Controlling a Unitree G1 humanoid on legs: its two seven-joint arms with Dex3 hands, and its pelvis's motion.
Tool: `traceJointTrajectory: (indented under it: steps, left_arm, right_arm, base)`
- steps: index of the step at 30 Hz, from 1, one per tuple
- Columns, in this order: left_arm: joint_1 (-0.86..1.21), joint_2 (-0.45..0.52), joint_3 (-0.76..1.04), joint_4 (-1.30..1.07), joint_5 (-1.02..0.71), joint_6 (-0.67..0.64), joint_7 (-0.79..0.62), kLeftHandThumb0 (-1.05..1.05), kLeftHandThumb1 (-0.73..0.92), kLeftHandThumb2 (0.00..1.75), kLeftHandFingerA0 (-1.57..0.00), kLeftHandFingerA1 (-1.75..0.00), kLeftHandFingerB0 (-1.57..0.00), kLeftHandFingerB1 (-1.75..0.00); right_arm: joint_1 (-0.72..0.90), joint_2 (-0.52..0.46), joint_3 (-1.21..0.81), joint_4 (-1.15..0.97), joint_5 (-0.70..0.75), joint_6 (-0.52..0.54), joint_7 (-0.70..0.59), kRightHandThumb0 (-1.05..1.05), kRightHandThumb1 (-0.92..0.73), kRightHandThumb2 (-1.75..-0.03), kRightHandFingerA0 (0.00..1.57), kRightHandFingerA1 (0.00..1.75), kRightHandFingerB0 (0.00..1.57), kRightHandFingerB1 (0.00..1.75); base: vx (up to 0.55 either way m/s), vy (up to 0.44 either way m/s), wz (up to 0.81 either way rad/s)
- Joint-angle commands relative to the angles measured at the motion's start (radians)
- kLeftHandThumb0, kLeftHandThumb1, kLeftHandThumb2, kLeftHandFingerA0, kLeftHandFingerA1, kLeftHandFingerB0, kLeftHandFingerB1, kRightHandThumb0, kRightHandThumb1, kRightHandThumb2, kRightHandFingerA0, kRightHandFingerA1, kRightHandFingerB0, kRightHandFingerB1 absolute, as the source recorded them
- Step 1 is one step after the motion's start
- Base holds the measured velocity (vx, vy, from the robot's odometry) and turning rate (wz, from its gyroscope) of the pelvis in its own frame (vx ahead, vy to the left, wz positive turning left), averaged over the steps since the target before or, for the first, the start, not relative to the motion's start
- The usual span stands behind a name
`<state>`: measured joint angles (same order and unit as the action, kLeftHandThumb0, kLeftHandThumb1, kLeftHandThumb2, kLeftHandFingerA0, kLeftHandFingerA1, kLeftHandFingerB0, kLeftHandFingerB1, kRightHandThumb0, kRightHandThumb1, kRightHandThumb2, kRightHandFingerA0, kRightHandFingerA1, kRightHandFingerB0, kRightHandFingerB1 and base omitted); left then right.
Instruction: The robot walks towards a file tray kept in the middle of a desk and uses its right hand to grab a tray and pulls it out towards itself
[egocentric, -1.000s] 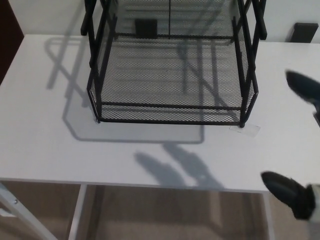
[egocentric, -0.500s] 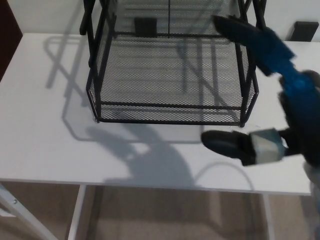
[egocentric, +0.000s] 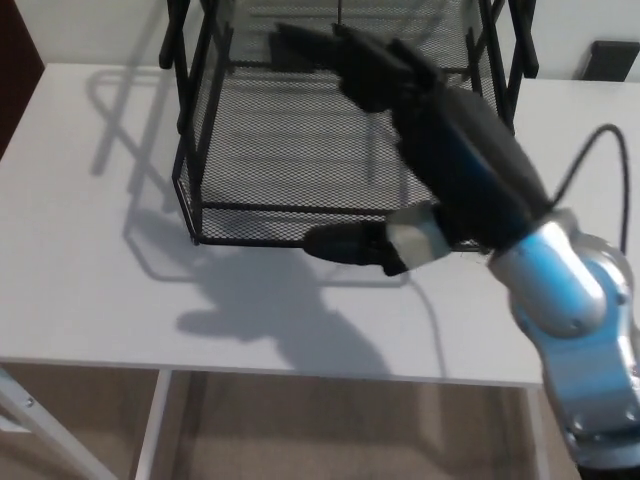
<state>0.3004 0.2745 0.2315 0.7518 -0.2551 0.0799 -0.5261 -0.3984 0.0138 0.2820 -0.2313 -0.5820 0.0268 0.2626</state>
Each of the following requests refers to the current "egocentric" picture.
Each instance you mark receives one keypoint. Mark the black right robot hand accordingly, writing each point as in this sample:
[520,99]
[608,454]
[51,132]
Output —
[465,165]

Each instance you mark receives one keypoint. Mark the dark brown wooden door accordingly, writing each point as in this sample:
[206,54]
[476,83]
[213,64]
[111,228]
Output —
[17,75]

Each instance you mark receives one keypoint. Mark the black mesh file tray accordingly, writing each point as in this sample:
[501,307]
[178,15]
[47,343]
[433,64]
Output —
[197,175]

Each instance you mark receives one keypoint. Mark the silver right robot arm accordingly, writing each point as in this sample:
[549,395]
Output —
[565,290]

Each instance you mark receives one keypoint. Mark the black wall box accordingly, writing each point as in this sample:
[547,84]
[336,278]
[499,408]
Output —
[286,59]

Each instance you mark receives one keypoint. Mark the black rectangular block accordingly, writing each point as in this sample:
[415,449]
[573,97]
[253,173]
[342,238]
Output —
[615,61]

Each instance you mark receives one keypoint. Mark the white plastic hook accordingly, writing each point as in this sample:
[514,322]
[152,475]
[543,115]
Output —
[9,428]

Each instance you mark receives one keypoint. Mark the slanted white metal stand leg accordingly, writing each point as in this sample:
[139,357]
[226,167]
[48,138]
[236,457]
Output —
[47,430]

